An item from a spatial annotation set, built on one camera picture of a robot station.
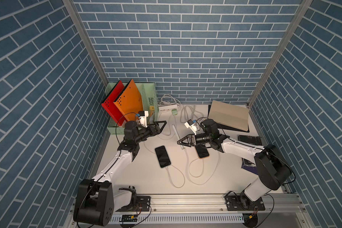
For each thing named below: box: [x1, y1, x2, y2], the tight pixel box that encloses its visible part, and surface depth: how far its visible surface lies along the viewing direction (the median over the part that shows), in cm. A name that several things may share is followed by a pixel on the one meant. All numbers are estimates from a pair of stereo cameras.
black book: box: [237, 134, 263, 146], surface depth 101 cm
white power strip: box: [158, 104, 179, 114], surface depth 116 cm
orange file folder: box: [113, 78, 144, 122], surface depth 86 cm
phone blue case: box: [154, 144, 172, 169], surface depth 93 cm
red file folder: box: [100, 79, 128, 127], surface depth 85 cm
